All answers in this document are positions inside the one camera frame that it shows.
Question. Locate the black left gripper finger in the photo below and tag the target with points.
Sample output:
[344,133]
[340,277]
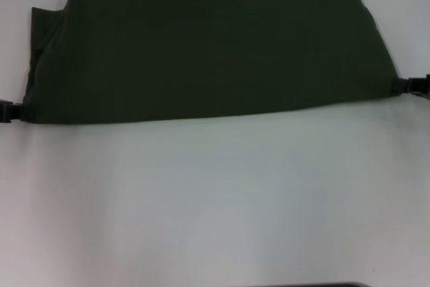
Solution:
[11,111]

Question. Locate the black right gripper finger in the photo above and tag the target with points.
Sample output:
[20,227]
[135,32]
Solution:
[415,87]

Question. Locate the dark green FREE! t-shirt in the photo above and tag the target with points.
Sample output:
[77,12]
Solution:
[208,55]

